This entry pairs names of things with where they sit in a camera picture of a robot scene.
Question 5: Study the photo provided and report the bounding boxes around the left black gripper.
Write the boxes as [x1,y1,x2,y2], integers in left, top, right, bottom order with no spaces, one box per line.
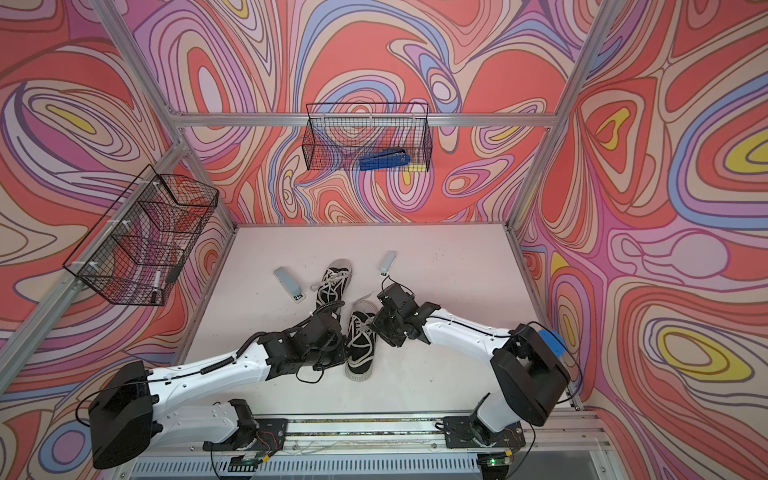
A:
[304,335,357,372]

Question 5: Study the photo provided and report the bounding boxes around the black white sneaker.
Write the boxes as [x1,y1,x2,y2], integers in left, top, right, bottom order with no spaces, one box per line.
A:
[345,299,378,382]
[310,259,353,308]

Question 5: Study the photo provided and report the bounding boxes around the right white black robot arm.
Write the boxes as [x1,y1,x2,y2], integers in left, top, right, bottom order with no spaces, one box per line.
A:
[372,283,572,433]

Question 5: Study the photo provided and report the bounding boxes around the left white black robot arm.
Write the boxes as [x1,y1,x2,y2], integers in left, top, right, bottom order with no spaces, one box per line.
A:
[87,311,344,470]

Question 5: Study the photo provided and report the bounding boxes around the small grey white device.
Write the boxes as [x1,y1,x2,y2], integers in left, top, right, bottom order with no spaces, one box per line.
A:
[379,251,397,277]

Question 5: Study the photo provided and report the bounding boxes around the yellow item in basket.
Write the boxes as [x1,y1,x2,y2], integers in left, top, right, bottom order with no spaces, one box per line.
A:
[403,163,429,173]

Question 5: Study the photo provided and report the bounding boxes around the blue tool in basket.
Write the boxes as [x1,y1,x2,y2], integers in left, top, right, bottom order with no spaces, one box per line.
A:
[358,148,411,171]

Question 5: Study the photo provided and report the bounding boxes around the white marker in basket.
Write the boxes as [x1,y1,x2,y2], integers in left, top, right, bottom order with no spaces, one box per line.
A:
[150,270,161,304]

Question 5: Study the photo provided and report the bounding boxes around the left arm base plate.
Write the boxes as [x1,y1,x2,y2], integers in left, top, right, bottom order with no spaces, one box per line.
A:
[202,418,288,454]

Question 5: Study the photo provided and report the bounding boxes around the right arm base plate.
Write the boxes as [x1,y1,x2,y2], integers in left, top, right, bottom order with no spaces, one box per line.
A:
[435,416,527,452]

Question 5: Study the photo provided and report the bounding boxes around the black wire basket back wall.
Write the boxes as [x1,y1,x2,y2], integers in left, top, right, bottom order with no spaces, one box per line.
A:
[302,101,433,172]

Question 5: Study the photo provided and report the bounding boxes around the black wire basket wall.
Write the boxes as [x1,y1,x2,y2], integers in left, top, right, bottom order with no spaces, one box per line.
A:
[62,166,219,307]
[302,101,433,172]

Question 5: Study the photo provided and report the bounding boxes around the black wire basket left wall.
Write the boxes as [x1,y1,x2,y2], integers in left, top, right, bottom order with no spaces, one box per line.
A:
[62,166,219,307]

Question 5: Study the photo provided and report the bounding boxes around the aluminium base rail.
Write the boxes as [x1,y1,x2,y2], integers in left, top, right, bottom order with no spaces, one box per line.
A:
[144,405,614,457]

